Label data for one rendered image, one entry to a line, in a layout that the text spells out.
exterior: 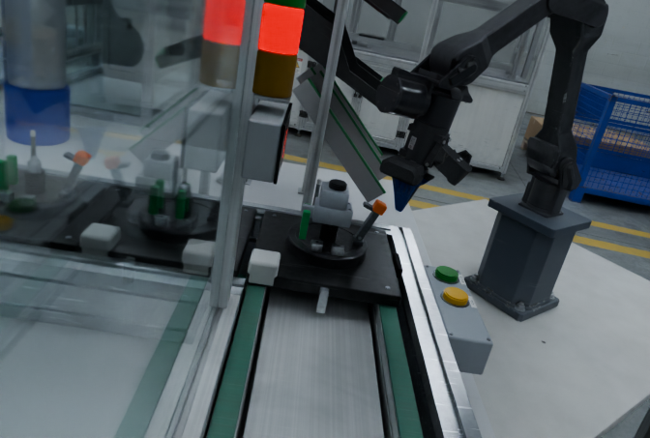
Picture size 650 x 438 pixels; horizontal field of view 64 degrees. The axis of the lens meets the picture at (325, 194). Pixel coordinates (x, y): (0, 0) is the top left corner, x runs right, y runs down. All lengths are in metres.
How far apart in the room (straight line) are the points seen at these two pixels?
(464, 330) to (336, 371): 0.21
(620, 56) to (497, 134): 5.21
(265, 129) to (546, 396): 0.62
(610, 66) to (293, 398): 9.56
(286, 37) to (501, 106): 4.51
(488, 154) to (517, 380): 4.28
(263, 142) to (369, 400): 0.35
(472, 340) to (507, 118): 4.35
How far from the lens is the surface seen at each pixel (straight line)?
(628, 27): 10.04
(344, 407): 0.70
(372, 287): 0.83
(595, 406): 0.98
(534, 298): 1.12
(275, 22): 0.60
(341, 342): 0.79
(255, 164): 0.60
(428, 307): 0.84
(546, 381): 0.98
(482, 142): 5.10
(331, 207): 0.86
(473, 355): 0.82
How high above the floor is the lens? 1.39
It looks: 21 degrees down
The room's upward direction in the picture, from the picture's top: 11 degrees clockwise
